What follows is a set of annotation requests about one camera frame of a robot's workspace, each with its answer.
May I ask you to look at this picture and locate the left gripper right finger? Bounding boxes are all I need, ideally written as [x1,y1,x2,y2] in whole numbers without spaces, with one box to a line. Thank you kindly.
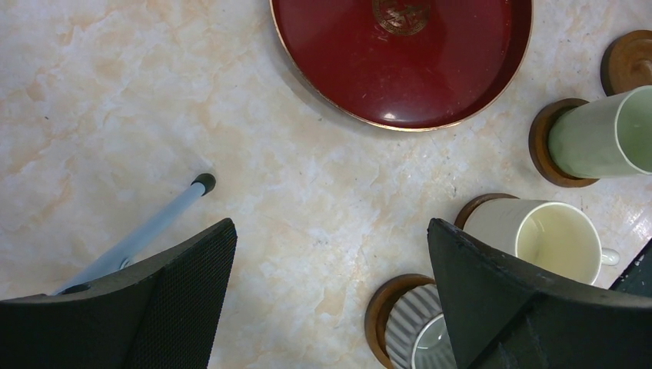
[427,218,651,368]

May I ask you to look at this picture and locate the striped white grey cup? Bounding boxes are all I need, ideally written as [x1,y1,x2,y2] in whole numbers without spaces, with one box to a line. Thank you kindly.
[384,284,457,368]

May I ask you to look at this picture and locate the light blue tripod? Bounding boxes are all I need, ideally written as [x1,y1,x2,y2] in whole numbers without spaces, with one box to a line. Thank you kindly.
[52,173,217,295]

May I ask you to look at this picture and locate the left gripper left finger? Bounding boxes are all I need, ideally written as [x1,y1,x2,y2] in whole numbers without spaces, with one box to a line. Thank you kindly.
[1,218,238,368]

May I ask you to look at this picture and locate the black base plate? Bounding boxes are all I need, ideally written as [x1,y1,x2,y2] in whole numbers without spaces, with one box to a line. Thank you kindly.
[610,241,652,298]

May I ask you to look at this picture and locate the brown wooden coaster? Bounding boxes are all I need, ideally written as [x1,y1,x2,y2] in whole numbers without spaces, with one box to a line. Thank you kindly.
[600,30,651,96]
[454,193,516,229]
[364,274,436,368]
[528,98,598,188]

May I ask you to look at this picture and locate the red round tray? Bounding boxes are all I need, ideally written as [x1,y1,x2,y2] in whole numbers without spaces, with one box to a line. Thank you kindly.
[270,0,534,131]

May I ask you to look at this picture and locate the light green cup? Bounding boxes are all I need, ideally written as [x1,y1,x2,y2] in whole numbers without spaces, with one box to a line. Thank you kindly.
[548,85,651,179]

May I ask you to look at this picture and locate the cream yellow mug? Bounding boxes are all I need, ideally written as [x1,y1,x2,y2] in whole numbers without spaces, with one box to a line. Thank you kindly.
[462,197,620,285]

